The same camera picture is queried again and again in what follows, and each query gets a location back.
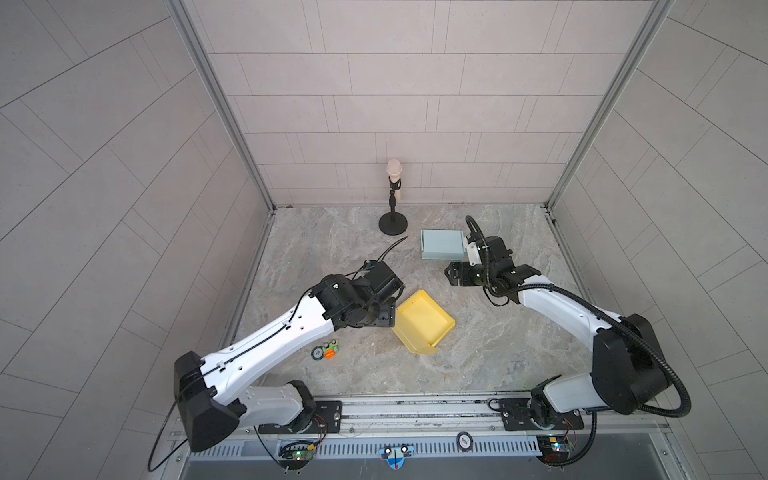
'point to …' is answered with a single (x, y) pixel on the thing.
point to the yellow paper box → (420, 323)
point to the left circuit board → (297, 452)
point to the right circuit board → (554, 449)
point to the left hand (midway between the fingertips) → (389, 315)
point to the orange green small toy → (329, 349)
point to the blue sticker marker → (396, 456)
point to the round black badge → (464, 441)
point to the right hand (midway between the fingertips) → (452, 272)
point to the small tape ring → (317, 353)
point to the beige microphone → (394, 169)
